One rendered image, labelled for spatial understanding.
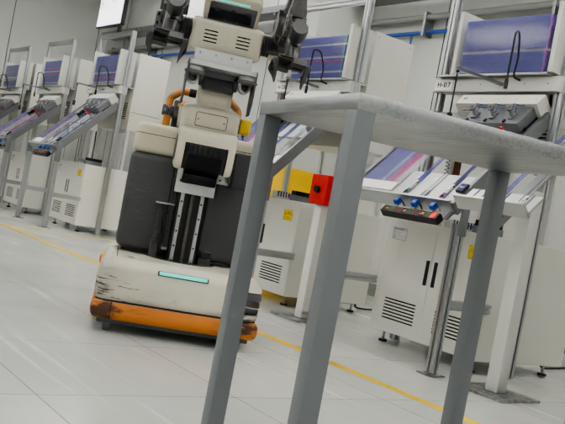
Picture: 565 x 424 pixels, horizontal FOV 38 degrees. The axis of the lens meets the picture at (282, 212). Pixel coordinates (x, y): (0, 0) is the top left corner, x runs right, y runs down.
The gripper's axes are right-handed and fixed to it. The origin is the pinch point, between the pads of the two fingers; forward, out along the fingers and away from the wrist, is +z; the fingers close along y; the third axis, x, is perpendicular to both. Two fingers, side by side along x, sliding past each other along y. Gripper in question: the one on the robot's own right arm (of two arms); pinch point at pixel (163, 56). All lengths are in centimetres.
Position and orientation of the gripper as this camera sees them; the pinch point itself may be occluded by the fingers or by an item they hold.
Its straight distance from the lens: 283.3
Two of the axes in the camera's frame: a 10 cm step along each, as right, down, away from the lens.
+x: -2.5, 4.1, 8.8
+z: -1.3, 8.8, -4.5
